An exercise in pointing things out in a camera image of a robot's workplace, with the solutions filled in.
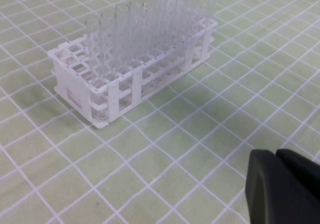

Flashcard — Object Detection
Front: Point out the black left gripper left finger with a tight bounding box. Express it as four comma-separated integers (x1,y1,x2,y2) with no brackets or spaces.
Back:
245,149,320,224

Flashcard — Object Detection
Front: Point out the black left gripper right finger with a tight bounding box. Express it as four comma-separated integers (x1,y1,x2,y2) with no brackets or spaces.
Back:
275,149,320,197

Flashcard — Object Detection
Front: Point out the white test tube rack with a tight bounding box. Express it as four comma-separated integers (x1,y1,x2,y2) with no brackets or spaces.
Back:
47,18,218,129

